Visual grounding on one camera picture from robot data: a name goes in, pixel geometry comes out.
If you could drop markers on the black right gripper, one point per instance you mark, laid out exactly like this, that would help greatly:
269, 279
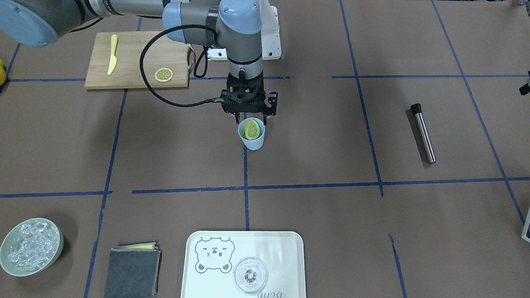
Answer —
272, 103

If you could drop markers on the lemon slice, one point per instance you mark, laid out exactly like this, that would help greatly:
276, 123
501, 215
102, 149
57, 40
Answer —
163, 75
252, 130

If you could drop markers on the steel muddler black tip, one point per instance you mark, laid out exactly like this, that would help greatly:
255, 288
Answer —
416, 110

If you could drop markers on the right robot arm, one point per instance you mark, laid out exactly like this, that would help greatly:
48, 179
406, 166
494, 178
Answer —
234, 25

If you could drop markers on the blue paper cup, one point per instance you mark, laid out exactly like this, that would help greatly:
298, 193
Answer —
256, 144

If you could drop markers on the yellow lemon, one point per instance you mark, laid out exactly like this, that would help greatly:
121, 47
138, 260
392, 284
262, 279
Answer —
3, 74

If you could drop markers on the wooden cutting board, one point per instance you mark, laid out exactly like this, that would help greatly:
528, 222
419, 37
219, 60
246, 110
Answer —
163, 53

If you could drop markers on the cream bear serving tray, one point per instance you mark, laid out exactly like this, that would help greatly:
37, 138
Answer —
211, 256

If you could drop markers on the yellow plastic knife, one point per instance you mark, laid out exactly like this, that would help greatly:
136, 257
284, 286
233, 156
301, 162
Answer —
113, 59

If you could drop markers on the clear wine glass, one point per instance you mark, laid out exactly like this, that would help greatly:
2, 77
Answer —
251, 275

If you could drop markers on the folded grey yellow cloth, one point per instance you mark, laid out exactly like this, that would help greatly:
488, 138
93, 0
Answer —
133, 271

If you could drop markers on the green bowl of ice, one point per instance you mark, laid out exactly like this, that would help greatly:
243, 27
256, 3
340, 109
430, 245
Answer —
31, 247

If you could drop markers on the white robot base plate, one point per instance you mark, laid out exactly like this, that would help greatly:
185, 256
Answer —
270, 35

